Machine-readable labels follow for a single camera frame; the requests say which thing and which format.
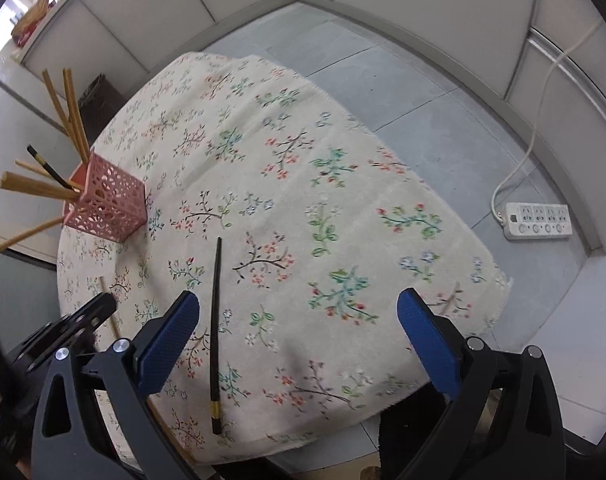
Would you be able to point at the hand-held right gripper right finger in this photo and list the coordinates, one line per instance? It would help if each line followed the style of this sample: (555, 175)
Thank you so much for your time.
(428, 340)

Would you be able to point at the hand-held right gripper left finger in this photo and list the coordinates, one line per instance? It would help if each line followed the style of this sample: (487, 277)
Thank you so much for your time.
(168, 340)

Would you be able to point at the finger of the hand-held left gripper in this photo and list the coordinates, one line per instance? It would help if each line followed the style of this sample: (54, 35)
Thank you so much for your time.
(93, 312)

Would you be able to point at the black chopstick with gold band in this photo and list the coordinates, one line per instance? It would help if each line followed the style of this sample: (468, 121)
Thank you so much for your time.
(215, 310)
(45, 162)

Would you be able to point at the pink perforated utensil holder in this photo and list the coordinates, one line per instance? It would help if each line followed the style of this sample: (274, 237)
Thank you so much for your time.
(110, 200)

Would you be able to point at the thick wooden chopstick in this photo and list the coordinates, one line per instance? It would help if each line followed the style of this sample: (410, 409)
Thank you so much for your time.
(33, 187)

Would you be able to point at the frosted glass door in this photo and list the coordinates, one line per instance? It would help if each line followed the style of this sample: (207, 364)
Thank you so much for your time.
(13, 300)

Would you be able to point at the white power strip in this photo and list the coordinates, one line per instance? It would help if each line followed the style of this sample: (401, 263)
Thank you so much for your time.
(538, 105)
(538, 220)

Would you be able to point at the floral tablecloth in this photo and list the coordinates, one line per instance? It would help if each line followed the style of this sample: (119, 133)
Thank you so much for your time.
(293, 200)

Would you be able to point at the brown trash bin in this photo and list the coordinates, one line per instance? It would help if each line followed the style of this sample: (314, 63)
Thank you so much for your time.
(100, 102)

